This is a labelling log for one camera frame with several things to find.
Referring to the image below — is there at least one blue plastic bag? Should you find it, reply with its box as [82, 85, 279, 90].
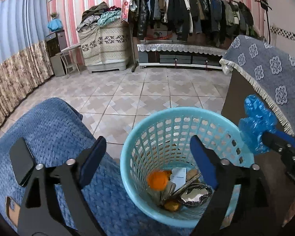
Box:
[238, 95, 278, 155]

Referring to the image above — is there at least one orange peel piece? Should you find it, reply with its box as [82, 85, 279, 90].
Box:
[147, 170, 171, 191]
[163, 199, 181, 212]

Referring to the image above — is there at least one light blue paper leaflet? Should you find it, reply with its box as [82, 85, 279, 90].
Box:
[170, 167, 187, 191]

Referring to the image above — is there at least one green grey foil packaging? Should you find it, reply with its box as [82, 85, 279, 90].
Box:
[147, 181, 176, 206]

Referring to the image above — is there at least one beige phone case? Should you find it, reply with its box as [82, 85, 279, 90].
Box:
[6, 196, 21, 227]

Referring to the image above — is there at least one grey floral fringed cloth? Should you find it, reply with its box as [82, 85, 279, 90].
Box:
[219, 35, 295, 135]

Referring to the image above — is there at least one blue quilted blanket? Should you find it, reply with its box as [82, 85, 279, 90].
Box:
[0, 98, 191, 235]

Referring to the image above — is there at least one light blue plastic basket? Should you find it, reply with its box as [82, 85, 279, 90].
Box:
[120, 107, 254, 229]

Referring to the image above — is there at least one low shelf with lace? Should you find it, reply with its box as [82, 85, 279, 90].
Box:
[137, 42, 226, 70]

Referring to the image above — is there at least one clothes rack with garments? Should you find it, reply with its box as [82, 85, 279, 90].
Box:
[121, 0, 260, 70]

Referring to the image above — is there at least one small white table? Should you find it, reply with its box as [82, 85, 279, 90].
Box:
[56, 44, 81, 78]

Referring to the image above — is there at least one blue and floral curtain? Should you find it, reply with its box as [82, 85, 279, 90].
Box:
[0, 0, 54, 127]

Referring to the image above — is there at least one black water dispenser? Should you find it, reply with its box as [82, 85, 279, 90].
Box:
[45, 30, 67, 77]

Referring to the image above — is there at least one patterned cloth covered cabinet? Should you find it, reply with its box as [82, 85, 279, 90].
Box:
[78, 19, 132, 73]

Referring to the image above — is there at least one blue cloth covered bottle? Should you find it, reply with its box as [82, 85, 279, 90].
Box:
[47, 18, 63, 32]

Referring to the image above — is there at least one pile of clothes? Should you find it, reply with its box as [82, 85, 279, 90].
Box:
[76, 2, 121, 32]

